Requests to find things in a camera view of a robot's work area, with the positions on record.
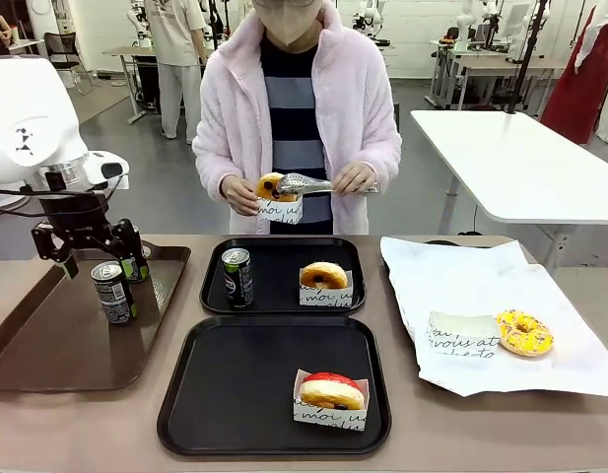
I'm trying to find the mannequin in red dress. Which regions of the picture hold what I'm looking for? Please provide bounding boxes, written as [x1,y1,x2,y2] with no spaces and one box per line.
[539,0,608,147]

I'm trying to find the black drink can green label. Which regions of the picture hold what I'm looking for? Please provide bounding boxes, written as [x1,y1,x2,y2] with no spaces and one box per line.
[119,224,152,286]

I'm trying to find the yellow sprinkled donut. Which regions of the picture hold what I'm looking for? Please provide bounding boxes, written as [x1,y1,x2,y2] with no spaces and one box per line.
[495,308,555,358]

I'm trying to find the metal serving tongs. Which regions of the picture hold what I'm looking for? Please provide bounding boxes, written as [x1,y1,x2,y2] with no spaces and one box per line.
[276,171,382,197]

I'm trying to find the black drink can white text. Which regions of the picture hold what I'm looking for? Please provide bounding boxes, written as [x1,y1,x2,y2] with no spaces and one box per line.
[90,260,137,325]

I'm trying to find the person's right hand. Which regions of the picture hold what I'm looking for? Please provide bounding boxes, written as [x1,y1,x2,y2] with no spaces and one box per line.
[219,173,265,217]

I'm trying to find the white paper sheet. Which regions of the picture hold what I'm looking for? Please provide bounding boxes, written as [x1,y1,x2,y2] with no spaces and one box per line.
[380,236,608,398]

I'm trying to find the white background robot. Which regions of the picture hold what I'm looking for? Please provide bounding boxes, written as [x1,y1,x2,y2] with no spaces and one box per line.
[352,0,388,43]

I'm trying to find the glazed donut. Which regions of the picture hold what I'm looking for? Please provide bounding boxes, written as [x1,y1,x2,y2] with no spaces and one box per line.
[298,269,354,308]

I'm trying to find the person's left hand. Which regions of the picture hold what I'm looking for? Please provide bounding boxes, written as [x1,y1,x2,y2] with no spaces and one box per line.
[331,161,378,197]

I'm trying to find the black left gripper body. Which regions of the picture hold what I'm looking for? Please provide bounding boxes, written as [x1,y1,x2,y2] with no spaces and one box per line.
[36,189,112,243]

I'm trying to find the person's right forearm pink sleeve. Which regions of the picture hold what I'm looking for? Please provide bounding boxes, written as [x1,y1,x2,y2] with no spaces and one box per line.
[191,122,248,198]

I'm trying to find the glazed donut chocolate dots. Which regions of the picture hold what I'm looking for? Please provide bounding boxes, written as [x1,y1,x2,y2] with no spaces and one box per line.
[255,171,301,203]
[300,261,350,291]

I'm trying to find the white printed paper donut box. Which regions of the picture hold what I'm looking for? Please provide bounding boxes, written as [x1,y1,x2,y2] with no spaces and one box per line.
[428,310,502,360]
[255,194,304,227]

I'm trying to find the person's left forearm pink sleeve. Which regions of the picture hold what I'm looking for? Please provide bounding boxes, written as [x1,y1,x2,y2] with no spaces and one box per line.
[350,117,403,191]

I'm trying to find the black office chair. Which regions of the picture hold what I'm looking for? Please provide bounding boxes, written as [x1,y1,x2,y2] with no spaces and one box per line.
[42,32,96,95]

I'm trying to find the thin black power cable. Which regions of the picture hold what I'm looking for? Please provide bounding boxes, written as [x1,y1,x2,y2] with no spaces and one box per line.
[458,202,484,237]

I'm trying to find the black stand pole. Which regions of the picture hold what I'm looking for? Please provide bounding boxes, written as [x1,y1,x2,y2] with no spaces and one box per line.
[505,0,554,115]

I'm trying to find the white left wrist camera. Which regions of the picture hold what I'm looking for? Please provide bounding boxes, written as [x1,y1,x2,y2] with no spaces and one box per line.
[84,151,131,191]

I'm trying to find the brown plastic tray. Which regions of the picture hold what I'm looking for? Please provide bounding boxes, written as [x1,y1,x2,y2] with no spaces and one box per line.
[0,244,192,394]

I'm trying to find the beige face mask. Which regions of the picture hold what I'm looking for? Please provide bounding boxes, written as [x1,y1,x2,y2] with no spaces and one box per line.
[251,0,322,50]

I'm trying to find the person in pink fleece jacket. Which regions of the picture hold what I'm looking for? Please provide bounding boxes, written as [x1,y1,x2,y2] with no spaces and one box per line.
[191,0,403,237]

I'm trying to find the red topped cream donut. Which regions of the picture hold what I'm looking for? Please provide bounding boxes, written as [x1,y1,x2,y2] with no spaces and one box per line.
[298,372,365,411]

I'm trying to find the red frosted donut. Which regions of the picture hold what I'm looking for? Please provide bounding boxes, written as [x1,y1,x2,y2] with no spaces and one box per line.
[292,368,370,433]

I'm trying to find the black Pepsi can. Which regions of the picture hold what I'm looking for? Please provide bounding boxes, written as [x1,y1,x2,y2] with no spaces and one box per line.
[221,247,255,310]

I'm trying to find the person in white clothes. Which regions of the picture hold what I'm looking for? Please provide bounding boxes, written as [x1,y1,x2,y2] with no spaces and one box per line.
[144,0,209,145]

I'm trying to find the black plastic tray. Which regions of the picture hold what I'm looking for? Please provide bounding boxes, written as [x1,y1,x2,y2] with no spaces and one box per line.
[157,315,393,457]
[199,237,368,317]

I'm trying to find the grey lab desk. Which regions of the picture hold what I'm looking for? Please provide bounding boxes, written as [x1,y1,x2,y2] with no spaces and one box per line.
[428,38,571,112]

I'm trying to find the white table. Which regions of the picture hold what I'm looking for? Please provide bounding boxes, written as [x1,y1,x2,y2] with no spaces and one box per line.
[410,108,608,271]

